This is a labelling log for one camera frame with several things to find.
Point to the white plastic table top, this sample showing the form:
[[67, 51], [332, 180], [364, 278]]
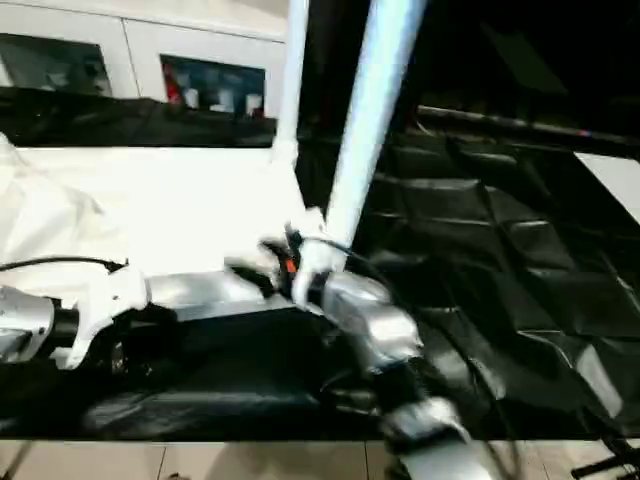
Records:
[[175, 200]]

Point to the white plastic table leg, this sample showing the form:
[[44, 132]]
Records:
[[290, 75], [375, 100]]

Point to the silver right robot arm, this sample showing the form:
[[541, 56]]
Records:
[[375, 320]]

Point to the small white cup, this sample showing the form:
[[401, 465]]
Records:
[[252, 104]]

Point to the black work mat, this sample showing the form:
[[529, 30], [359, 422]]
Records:
[[500, 250]]

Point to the white sideboard with glass doors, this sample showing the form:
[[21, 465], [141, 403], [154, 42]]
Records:
[[140, 30]]

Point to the grey metal rod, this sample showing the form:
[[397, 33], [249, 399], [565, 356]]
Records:
[[525, 122]]

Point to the black backdrop cloth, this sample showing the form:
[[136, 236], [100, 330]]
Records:
[[500, 50]]

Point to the white flat panel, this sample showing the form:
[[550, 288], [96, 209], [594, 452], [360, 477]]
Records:
[[615, 180]]

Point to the black floor stand foot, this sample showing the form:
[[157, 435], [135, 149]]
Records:
[[605, 462]]

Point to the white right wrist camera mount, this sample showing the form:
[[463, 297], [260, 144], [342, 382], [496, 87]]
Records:
[[320, 255]]

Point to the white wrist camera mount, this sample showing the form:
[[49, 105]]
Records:
[[107, 295], [320, 255]]

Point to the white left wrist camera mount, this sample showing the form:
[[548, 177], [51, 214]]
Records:
[[107, 295]]

